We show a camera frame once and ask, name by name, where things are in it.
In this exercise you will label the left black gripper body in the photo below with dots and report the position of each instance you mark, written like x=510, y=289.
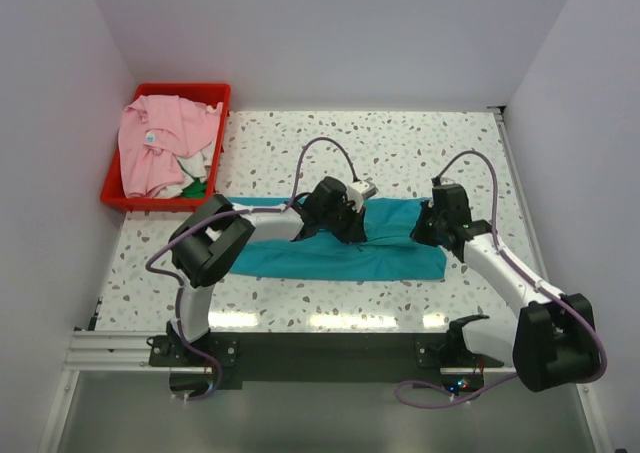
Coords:
x=330, y=219

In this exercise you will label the green t shirt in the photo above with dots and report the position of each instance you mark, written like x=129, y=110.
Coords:
x=196, y=190

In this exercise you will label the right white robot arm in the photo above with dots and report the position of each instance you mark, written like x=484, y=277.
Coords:
x=552, y=340

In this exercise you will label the aluminium frame rail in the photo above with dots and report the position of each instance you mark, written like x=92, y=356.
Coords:
x=107, y=351

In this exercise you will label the pink t shirt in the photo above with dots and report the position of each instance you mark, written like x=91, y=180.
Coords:
x=154, y=131

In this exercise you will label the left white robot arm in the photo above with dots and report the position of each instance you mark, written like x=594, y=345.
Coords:
x=208, y=243

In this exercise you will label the white t shirt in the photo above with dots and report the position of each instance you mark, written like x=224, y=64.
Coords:
x=196, y=167

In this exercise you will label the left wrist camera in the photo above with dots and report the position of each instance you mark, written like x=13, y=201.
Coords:
x=358, y=192

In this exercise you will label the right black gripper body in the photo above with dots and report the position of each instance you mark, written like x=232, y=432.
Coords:
x=440, y=225

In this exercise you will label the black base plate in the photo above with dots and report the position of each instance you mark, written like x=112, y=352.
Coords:
x=311, y=358

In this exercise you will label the teal t shirt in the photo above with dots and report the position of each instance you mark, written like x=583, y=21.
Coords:
x=389, y=254

